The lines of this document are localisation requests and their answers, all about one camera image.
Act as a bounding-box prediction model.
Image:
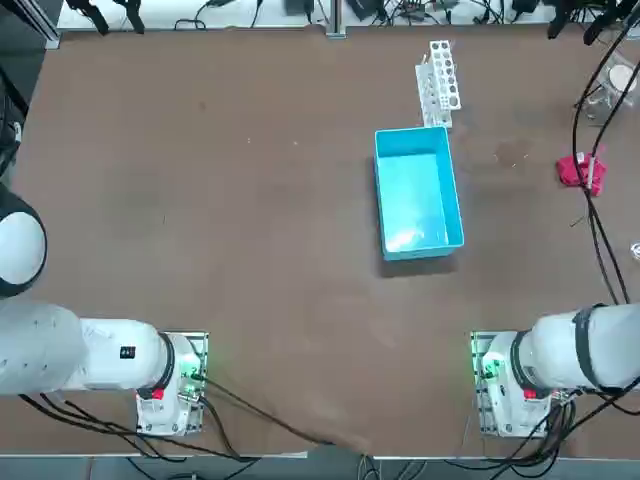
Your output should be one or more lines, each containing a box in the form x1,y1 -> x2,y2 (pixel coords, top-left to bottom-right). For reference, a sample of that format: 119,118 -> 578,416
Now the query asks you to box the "red rag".
556,144 -> 609,195

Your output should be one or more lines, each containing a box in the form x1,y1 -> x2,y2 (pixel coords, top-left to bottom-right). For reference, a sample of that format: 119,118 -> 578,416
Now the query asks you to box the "teal plastic storage box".
373,125 -> 466,262

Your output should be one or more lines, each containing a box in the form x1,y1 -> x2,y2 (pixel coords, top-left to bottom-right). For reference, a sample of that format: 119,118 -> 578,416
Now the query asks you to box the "round beige disc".
608,64 -> 639,94

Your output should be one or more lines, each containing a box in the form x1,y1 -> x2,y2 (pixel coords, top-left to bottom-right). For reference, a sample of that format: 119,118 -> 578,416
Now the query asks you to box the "white test tube rack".
414,39 -> 464,130

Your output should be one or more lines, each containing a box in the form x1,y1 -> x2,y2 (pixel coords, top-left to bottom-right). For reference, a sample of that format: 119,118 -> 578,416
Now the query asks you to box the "grey aluminium rail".
19,0 -> 61,50

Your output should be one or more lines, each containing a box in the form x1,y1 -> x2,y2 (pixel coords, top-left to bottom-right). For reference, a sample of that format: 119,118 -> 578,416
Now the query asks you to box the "black wrist cable white tag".
587,59 -> 640,306

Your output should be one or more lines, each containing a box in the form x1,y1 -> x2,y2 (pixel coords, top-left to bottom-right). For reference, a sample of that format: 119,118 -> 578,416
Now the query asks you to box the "aluminium frame post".
324,0 -> 347,39

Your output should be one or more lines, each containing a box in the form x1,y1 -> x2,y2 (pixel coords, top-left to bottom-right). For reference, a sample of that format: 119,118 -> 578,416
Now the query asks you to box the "black base cable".
202,377 -> 374,456

